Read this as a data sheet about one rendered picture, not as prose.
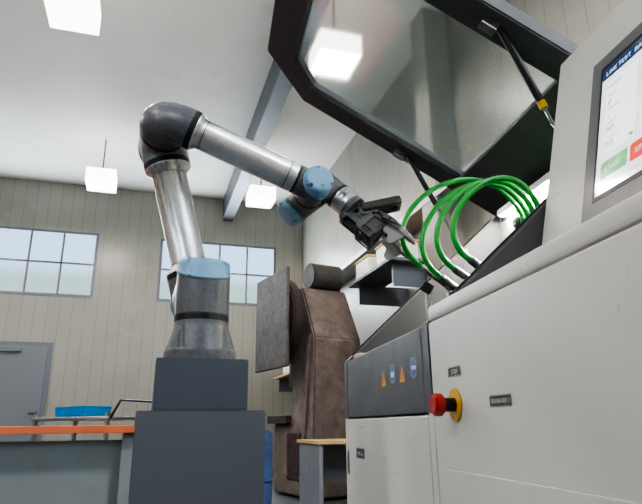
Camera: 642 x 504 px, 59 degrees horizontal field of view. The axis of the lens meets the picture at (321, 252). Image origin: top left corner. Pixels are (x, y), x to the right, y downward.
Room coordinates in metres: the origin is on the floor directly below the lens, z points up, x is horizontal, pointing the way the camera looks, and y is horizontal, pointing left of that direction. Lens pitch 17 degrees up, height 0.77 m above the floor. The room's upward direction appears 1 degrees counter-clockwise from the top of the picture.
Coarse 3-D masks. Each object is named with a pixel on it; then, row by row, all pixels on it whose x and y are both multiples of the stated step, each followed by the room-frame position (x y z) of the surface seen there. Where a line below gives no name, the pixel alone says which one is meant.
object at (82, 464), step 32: (0, 448) 2.32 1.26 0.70; (32, 448) 2.35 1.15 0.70; (64, 448) 2.39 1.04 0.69; (96, 448) 2.42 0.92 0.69; (128, 448) 2.42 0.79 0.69; (0, 480) 2.32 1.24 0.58; (32, 480) 2.36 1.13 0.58; (64, 480) 2.39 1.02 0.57; (96, 480) 2.43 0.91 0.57; (128, 480) 2.42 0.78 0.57
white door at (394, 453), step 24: (360, 432) 1.56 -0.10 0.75; (384, 432) 1.34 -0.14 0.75; (408, 432) 1.18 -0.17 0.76; (360, 456) 1.56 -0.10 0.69; (384, 456) 1.35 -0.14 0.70; (408, 456) 1.18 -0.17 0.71; (360, 480) 1.57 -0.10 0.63; (384, 480) 1.36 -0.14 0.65; (408, 480) 1.19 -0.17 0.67; (432, 480) 1.07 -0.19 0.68
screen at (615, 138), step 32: (640, 32) 0.84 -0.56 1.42; (608, 64) 0.92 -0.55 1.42; (640, 64) 0.83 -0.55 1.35; (608, 96) 0.91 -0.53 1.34; (640, 96) 0.82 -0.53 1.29; (608, 128) 0.90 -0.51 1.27; (640, 128) 0.81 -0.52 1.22; (608, 160) 0.89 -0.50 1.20; (640, 160) 0.81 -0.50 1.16; (608, 192) 0.88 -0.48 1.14
